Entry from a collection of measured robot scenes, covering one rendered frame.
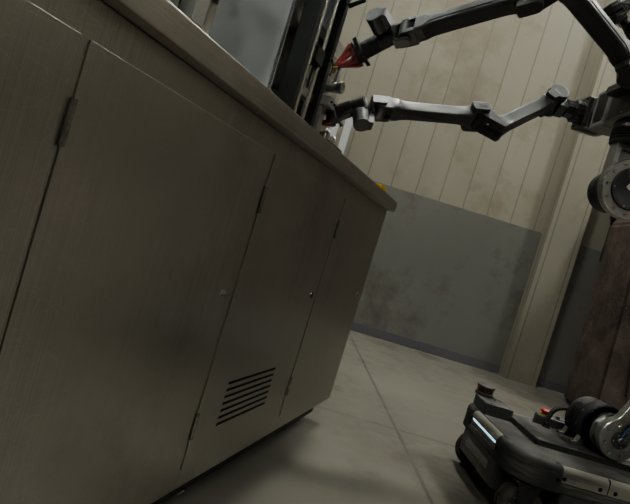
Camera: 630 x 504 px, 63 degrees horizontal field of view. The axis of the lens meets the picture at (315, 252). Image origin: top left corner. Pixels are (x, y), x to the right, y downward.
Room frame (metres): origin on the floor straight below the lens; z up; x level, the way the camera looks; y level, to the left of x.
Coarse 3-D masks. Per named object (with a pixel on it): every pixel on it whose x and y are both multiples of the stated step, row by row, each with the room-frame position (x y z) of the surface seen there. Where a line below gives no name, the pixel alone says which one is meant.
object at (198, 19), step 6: (168, 0) 0.71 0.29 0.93; (192, 0) 0.76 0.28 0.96; (198, 0) 0.76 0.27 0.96; (204, 0) 0.77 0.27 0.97; (210, 0) 0.79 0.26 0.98; (192, 6) 0.76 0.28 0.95; (198, 6) 0.77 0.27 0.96; (204, 6) 0.78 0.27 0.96; (186, 12) 0.76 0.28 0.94; (192, 12) 0.76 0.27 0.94; (198, 12) 0.77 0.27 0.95; (204, 12) 0.78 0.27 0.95; (192, 18) 0.76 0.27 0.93; (198, 18) 0.77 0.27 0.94; (204, 18) 0.79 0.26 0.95; (198, 24) 0.78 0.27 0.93
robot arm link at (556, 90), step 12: (552, 84) 2.01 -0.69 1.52; (540, 96) 1.99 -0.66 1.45; (552, 96) 1.97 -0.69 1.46; (564, 96) 1.98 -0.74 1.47; (528, 108) 1.93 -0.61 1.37; (540, 108) 1.95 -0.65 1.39; (480, 120) 1.86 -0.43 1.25; (492, 120) 1.83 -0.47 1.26; (504, 120) 1.84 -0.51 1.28; (516, 120) 1.87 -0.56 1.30; (528, 120) 1.94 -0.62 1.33; (480, 132) 1.88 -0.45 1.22; (492, 132) 1.86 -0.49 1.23; (504, 132) 1.87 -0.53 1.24
